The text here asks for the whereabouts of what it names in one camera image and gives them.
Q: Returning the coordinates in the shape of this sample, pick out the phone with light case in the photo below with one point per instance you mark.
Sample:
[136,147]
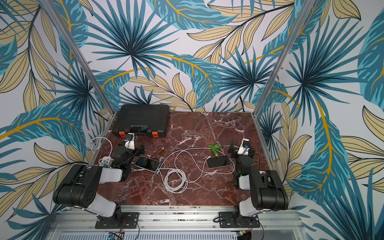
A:
[147,164]

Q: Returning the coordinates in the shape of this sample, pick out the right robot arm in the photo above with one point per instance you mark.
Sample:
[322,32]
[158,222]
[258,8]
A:
[267,192]

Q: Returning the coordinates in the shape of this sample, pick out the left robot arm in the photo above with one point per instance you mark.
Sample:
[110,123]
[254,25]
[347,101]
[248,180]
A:
[79,189]

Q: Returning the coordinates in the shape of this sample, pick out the phone with pink case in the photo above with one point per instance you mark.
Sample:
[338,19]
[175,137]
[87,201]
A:
[218,162]

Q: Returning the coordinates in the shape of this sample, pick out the white power strip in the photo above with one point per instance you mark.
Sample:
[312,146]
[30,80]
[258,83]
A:
[106,162]

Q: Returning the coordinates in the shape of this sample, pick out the green plastic tap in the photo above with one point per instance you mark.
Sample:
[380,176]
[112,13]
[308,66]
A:
[214,149]

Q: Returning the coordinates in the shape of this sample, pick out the black plastic tool case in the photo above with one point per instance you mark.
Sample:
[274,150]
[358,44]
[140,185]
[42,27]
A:
[142,120]

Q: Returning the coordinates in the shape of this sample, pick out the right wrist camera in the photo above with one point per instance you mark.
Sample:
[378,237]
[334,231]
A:
[245,147]

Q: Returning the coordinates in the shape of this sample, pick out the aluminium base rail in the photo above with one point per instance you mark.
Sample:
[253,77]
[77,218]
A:
[179,223]

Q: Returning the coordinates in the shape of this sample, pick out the left aluminium frame post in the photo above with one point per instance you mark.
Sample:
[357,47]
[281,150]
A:
[54,15]

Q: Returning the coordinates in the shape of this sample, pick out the aluminium frame post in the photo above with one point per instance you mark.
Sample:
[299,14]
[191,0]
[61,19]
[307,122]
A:
[54,15]
[299,22]

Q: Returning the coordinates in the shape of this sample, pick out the right aluminium frame post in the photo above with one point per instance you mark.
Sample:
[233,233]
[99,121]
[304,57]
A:
[299,22]

